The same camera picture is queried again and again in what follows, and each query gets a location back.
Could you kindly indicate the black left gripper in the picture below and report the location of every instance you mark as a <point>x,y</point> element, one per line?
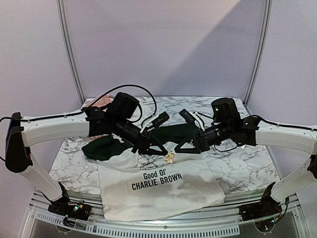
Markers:
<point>144,143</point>

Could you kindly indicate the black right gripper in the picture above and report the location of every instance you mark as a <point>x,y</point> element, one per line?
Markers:
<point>200,140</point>

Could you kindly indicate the white and green t-shirt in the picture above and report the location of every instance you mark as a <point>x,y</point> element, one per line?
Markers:
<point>137,187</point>

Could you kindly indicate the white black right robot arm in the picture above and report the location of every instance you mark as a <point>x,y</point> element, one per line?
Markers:
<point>282,140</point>

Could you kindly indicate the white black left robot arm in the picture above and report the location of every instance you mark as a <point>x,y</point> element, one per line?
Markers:
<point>28,131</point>

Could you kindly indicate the pink plastic perforated basket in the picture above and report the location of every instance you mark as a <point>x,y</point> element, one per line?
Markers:
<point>95,102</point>

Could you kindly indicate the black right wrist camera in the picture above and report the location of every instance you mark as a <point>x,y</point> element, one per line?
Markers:
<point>224,109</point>

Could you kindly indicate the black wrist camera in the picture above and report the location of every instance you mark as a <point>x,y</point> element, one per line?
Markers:
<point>224,109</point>
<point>123,105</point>

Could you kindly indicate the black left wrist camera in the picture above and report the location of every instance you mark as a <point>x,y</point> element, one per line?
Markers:
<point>123,105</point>

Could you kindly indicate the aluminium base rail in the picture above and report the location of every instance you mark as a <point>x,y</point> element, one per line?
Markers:
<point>212,222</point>

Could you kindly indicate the aluminium left corner post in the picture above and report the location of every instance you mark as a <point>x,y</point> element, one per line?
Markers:
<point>69,50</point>

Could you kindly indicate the aluminium corner post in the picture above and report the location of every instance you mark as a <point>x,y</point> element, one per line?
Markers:
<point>259,52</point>
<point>69,50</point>

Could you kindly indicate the aluminium right corner post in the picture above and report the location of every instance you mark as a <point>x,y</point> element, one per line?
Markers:
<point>259,52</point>

